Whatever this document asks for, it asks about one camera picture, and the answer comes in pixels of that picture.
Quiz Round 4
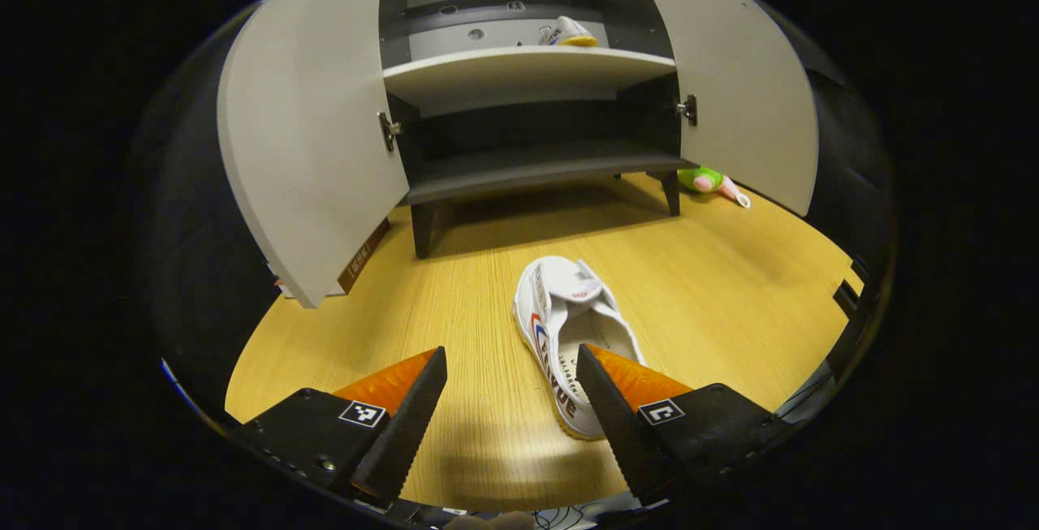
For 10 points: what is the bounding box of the white shoe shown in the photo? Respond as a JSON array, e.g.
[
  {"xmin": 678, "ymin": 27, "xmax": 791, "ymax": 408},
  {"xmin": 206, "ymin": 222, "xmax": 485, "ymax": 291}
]
[
  {"xmin": 512, "ymin": 256, "xmax": 650, "ymax": 440},
  {"xmin": 538, "ymin": 16, "xmax": 599, "ymax": 48}
]

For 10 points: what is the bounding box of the green pink plush toy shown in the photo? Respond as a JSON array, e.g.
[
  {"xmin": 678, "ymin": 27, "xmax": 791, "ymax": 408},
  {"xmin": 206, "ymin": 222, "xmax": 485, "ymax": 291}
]
[{"xmin": 678, "ymin": 166, "xmax": 752, "ymax": 209}]

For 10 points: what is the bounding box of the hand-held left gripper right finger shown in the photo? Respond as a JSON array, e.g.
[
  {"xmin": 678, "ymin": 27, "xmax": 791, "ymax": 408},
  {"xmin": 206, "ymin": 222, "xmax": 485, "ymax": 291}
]
[{"xmin": 575, "ymin": 343, "xmax": 795, "ymax": 506}]

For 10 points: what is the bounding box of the grey shoe cabinet door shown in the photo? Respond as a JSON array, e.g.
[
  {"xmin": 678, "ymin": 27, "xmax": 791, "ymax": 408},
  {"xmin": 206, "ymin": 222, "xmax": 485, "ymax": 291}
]
[
  {"xmin": 617, "ymin": 0, "xmax": 821, "ymax": 217},
  {"xmin": 217, "ymin": 0, "xmax": 411, "ymax": 309}
]

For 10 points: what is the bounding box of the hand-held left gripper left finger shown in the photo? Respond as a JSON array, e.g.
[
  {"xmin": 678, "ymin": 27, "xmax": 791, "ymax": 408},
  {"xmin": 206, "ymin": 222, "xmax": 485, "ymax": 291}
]
[{"xmin": 230, "ymin": 346, "xmax": 449, "ymax": 506}]

